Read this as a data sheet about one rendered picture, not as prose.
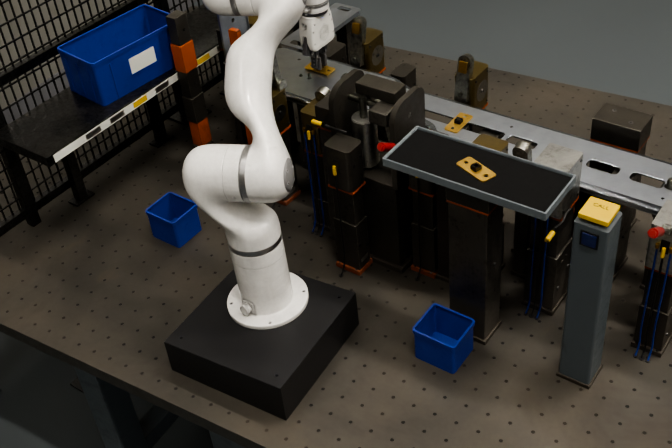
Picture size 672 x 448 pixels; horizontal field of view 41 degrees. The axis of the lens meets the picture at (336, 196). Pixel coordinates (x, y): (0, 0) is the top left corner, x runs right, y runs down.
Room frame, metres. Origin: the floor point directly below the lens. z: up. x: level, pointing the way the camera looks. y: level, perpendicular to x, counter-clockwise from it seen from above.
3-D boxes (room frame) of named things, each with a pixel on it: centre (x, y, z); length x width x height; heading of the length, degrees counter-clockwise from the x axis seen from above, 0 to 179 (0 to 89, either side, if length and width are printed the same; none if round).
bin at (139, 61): (2.23, 0.54, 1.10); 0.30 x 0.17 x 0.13; 135
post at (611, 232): (1.29, -0.49, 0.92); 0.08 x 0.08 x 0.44; 51
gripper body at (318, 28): (2.19, 0.01, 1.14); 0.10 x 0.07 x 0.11; 141
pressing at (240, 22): (2.33, 0.23, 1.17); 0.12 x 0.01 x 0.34; 141
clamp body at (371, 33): (2.29, -0.14, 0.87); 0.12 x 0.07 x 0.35; 141
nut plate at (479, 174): (1.45, -0.29, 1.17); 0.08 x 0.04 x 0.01; 30
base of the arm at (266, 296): (1.51, 0.18, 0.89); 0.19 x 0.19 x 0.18
